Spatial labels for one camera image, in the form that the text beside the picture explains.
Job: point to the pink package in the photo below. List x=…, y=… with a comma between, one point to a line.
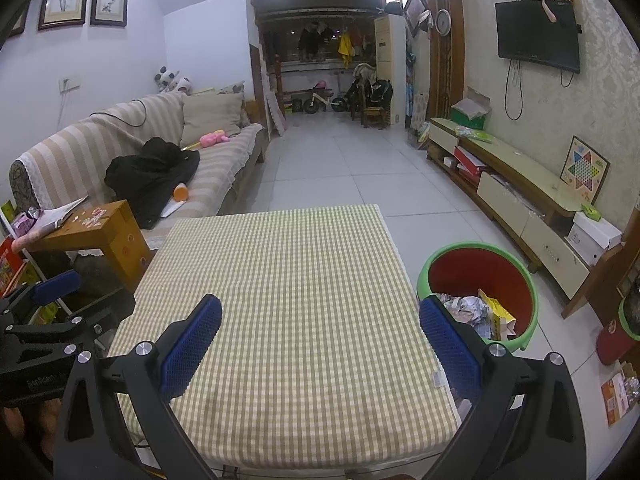
x=24, y=222

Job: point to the star checkers board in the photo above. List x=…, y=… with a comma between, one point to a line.
x=584, y=170

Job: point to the orange bottle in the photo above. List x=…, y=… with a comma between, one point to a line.
x=181, y=191

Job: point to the black jacket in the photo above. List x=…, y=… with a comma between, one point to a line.
x=150, y=175

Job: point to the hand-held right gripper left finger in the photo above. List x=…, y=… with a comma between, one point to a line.
x=192, y=345

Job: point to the white balance bike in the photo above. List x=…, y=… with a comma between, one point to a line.
x=320, y=100

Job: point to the panda plush toy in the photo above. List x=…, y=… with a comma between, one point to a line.
x=172, y=80

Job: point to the person's left hand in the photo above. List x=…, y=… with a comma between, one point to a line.
x=25, y=422

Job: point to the wooden side table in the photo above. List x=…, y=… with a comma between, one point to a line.
x=115, y=240

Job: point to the orange white box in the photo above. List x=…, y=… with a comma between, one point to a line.
x=620, y=395

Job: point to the framed picture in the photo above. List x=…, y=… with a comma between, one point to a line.
x=415, y=7

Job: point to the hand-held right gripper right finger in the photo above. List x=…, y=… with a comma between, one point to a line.
x=450, y=345

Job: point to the grey white magazine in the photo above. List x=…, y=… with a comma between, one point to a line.
x=57, y=215

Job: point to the red flat box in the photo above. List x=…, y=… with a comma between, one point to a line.
x=470, y=160

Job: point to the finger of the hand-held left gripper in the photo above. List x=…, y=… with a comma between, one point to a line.
x=57, y=285
x=100, y=317

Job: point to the yellow tea carton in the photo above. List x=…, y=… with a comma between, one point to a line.
x=495, y=312

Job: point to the green tissue pack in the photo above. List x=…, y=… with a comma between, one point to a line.
x=591, y=211

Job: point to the pink plush toy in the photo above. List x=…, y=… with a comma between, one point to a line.
x=214, y=139

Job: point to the green box white lid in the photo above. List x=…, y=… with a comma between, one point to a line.
x=470, y=117

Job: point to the beige pillow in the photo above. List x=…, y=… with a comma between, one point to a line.
x=212, y=117

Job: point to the crumpled silver foil wrapper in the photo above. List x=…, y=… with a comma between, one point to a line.
x=465, y=310

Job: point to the white cardboard box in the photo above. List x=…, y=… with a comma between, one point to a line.
x=592, y=237

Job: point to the wooden television cabinet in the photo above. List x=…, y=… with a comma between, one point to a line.
x=515, y=165

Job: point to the wooden chair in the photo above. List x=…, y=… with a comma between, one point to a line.
x=372, y=117

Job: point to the white standing air conditioner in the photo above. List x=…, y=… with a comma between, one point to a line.
x=390, y=45

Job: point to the yellow hanging garment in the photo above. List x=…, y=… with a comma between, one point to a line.
x=345, y=50

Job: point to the round wall clock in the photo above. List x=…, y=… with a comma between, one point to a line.
x=443, y=22

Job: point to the black wall television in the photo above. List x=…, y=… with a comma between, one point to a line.
x=537, y=37

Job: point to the red bin green rim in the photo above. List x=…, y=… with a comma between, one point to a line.
x=615, y=340
x=500, y=270

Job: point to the striped beige sofa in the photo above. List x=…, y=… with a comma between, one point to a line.
x=75, y=150

